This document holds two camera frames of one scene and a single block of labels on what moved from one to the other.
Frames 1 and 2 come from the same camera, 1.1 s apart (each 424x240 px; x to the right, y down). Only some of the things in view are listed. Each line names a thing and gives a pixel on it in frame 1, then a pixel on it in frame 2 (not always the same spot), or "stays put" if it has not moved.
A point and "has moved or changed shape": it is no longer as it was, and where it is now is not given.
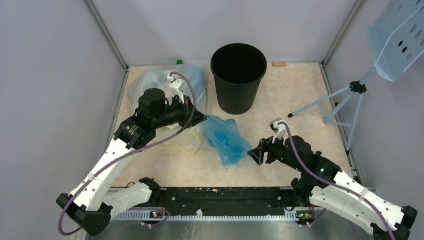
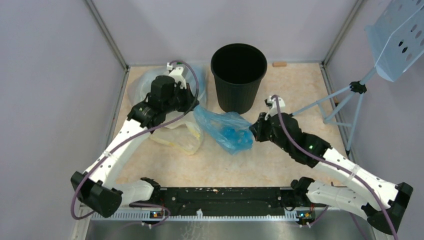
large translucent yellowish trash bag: [192, 82] stays put
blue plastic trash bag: [224, 136] has moved or changed shape
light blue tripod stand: [358, 87] stays put
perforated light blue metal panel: [397, 37] stays put
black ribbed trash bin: [238, 69] stays put
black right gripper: [258, 153] → [257, 128]
